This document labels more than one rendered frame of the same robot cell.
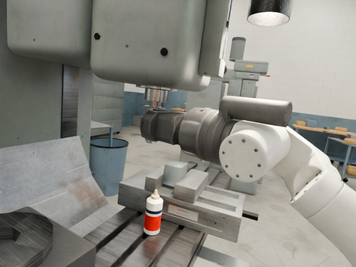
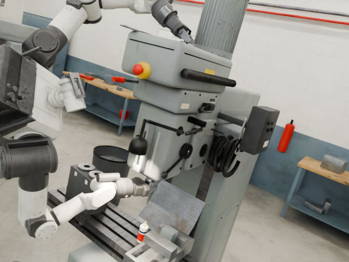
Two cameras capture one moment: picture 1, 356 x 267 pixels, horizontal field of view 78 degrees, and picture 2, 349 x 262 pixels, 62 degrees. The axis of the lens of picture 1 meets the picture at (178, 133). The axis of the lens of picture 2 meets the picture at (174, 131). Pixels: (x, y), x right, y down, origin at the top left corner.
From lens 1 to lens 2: 1.48 m
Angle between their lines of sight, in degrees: 97
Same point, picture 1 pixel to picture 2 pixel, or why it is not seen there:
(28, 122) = (183, 180)
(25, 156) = (175, 192)
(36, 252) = (92, 176)
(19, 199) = (160, 205)
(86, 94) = (217, 181)
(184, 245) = (126, 247)
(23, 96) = not seen: hidden behind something
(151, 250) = (126, 236)
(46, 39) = not seen: hidden behind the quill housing
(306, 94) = not seen: outside the picture
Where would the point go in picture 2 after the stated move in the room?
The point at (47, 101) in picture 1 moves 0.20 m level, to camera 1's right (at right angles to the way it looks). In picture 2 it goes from (193, 175) to (188, 188)
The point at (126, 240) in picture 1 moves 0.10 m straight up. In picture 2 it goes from (135, 232) to (139, 214)
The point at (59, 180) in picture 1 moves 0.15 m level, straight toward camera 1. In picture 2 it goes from (177, 212) to (152, 210)
